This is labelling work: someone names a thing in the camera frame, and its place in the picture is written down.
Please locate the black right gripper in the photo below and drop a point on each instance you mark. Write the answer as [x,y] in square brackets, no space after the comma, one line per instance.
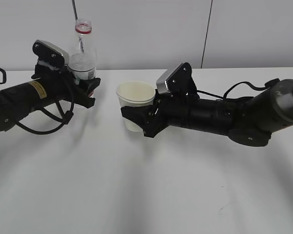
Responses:
[167,110]

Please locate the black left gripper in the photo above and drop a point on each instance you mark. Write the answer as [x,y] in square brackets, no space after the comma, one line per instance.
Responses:
[50,86]

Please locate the white paper cup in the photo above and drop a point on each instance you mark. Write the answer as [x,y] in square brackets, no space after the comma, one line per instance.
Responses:
[135,94]

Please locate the clear water bottle red label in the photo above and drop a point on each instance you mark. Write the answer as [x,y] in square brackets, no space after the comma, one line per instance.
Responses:
[83,54]

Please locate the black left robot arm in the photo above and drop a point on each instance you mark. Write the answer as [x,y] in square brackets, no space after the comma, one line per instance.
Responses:
[16,104]

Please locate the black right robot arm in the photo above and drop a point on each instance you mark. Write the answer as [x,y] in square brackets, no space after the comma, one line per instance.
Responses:
[247,121]

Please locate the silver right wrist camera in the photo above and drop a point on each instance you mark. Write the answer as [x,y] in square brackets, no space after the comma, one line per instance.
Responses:
[177,81]

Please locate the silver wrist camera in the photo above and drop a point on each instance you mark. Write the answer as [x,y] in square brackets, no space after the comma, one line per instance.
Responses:
[50,55]
[177,81]

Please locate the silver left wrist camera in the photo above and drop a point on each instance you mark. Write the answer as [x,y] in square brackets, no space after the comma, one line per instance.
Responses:
[50,55]

